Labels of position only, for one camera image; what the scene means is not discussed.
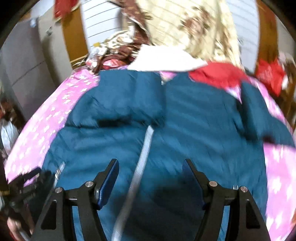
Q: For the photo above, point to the white plastic bag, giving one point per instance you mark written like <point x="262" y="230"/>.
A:
<point x="9" y="135"/>

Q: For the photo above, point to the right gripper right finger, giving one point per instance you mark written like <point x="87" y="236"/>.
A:
<point x="245" y="221"/>

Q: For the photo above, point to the pink floral bed sheet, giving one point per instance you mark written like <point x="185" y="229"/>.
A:
<point x="34" y="142"/>

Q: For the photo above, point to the brown floral bedding pile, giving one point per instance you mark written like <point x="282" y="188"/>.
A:
<point x="121" y="48"/>

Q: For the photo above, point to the grey refrigerator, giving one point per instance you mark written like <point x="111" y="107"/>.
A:
<point x="25" y="76"/>

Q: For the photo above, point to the cream floral quilt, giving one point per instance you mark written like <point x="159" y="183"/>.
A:
<point x="204" y="29"/>

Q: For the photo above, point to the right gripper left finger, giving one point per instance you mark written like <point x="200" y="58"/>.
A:
<point x="56" y="221"/>

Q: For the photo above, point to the red cushion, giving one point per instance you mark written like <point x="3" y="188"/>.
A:
<point x="220" y="75"/>

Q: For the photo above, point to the teal down jacket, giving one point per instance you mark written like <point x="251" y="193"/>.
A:
<point x="151" y="128"/>

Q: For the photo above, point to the red plastic bag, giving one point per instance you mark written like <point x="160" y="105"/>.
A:
<point x="271" y="75"/>

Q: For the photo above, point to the white pillow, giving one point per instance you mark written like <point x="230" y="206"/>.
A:
<point x="164" y="58"/>

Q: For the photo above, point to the red tasselled wall hanging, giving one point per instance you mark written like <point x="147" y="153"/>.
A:
<point x="63" y="7"/>

